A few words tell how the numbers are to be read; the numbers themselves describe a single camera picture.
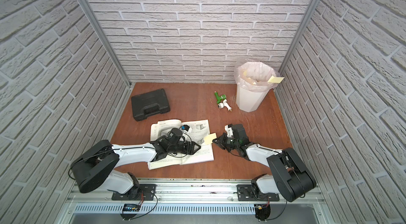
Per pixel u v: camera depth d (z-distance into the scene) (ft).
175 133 2.23
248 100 3.12
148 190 2.43
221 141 2.53
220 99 3.60
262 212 2.24
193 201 2.38
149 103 3.29
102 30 2.95
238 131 2.28
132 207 2.36
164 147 2.21
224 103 3.48
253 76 3.31
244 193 2.40
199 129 3.10
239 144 2.28
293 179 1.40
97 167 1.43
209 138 2.86
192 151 2.51
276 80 2.78
